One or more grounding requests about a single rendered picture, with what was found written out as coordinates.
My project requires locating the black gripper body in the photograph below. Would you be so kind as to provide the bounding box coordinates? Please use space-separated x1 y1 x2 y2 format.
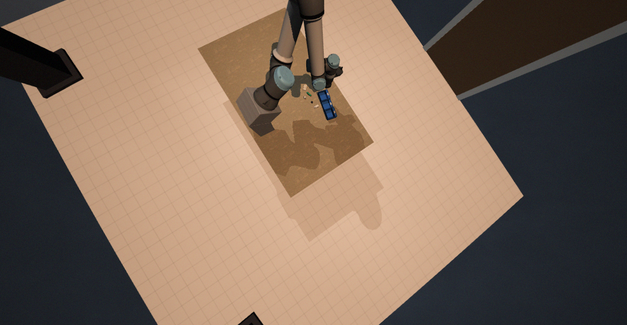
325 67 343 89

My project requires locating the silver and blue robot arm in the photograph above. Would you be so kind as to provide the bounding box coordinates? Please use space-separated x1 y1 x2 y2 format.
253 0 340 111

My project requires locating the blue rack of bins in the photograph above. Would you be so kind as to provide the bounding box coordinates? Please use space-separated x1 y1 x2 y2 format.
318 89 337 120

